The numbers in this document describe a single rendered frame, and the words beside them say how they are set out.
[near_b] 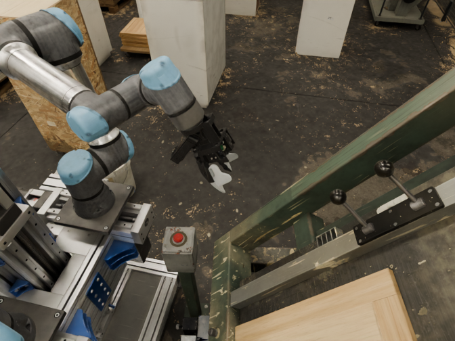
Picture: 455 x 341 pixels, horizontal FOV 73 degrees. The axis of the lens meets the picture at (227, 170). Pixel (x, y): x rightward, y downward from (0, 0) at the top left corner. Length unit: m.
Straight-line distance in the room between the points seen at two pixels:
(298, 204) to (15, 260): 0.88
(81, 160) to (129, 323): 1.08
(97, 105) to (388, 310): 0.73
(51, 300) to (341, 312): 0.91
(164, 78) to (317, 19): 3.80
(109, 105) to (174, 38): 2.41
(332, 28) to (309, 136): 1.73
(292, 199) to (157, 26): 2.38
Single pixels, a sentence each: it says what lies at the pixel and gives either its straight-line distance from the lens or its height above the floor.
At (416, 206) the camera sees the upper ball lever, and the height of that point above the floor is 1.48.
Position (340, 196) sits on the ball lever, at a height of 1.44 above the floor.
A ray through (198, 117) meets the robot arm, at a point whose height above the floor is 1.57.
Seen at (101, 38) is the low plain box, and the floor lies 0.28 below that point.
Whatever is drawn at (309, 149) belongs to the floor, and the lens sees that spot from 2.99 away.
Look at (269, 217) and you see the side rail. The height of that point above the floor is 1.09.
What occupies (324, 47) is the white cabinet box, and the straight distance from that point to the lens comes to 4.51.
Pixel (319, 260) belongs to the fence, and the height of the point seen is 1.24.
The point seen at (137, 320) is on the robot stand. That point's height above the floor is 0.21.
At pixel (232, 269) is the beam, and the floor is 0.90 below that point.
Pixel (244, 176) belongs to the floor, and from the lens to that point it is 2.66.
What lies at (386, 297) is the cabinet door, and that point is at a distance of 0.77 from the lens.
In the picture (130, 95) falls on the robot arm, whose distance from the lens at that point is 0.72.
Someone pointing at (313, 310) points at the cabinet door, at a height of 1.17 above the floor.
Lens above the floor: 1.99
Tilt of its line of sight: 47 degrees down
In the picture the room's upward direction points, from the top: straight up
